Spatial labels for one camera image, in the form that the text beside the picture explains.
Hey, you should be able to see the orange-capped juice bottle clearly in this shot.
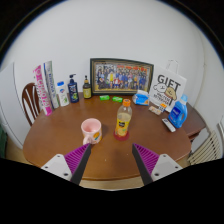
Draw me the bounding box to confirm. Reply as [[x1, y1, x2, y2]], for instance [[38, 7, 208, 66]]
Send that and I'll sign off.
[[114, 98, 133, 138]]

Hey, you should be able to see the white remote control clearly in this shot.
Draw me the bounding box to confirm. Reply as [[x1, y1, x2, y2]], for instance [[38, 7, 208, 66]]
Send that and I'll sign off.
[[161, 117, 177, 133]]

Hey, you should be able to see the dark wooden side cabinet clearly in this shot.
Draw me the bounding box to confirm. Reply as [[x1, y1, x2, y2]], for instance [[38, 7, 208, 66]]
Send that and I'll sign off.
[[181, 103, 207, 141]]

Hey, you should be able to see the blue tissue pack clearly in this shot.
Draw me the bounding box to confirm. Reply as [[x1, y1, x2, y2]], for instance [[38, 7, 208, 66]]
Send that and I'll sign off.
[[131, 89, 151, 107]]

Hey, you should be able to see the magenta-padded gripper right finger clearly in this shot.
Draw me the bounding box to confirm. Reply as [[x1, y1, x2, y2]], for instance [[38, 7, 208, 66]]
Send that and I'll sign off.
[[132, 143, 184, 186]]

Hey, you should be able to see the dark amber pump bottle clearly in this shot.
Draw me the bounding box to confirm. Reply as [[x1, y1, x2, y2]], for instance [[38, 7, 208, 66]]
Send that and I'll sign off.
[[82, 75, 93, 100]]

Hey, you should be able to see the white shampoo bottle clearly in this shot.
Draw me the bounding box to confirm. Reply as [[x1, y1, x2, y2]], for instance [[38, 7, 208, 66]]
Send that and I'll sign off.
[[55, 81, 70, 107]]

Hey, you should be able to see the framed group photo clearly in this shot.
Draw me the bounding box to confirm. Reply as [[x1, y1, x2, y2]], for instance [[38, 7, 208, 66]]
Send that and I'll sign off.
[[89, 57, 155, 96]]

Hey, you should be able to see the pink ceramic mug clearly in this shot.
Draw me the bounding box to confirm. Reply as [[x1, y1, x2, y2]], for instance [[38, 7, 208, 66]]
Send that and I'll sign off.
[[80, 117, 103, 145]]

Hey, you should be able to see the small patterned snack packet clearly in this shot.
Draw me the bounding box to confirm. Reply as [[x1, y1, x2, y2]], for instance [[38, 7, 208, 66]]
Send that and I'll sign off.
[[148, 105, 163, 116]]

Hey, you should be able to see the white radiator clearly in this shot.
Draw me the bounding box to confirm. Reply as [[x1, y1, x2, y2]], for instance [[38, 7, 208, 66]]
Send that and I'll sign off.
[[187, 129, 223, 166]]

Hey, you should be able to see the long green-white wrap box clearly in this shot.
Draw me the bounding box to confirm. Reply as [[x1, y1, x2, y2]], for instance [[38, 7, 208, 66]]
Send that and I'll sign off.
[[43, 60, 61, 110]]

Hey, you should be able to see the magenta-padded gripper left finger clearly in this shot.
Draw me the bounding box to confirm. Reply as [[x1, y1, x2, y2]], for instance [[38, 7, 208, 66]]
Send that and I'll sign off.
[[40, 143, 92, 186]]

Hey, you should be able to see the dark blue pump bottle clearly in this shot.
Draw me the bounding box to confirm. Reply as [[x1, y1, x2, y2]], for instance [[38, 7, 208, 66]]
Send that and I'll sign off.
[[67, 73, 80, 104]]

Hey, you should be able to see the blue detergent bottle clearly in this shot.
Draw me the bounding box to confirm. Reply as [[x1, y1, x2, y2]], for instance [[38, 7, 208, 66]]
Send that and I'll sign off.
[[167, 94, 189, 129]]

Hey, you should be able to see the white paper gift bag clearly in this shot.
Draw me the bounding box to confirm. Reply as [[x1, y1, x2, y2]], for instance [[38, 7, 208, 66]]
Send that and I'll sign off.
[[148, 59, 188, 113]]

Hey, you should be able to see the dark wooden chair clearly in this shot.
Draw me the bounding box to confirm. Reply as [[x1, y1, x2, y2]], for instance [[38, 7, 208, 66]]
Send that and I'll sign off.
[[21, 82, 43, 127]]

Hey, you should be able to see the small orange-blue box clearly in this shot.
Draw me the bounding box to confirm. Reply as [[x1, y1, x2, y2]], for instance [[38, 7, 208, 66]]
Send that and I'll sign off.
[[158, 102, 168, 113]]

